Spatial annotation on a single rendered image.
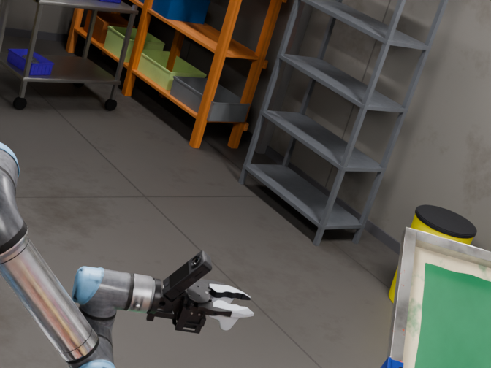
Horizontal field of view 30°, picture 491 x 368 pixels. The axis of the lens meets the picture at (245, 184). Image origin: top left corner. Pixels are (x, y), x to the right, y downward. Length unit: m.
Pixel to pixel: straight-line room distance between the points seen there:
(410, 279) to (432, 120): 3.99
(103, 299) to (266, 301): 3.83
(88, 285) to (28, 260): 0.20
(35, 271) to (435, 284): 1.58
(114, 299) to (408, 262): 1.29
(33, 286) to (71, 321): 0.10
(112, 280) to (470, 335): 1.38
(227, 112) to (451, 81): 2.04
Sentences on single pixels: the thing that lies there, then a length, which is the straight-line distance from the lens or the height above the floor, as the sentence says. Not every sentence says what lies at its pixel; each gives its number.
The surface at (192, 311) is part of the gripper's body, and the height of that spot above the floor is 1.65.
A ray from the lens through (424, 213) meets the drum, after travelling 6.00.
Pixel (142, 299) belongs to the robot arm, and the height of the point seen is 1.66.
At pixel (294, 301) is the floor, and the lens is 5.72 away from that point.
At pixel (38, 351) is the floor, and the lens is 4.60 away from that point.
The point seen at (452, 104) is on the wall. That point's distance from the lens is 6.66.
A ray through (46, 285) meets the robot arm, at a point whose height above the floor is 1.73.
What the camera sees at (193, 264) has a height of 1.75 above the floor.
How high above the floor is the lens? 2.56
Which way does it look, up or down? 21 degrees down
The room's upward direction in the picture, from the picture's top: 17 degrees clockwise
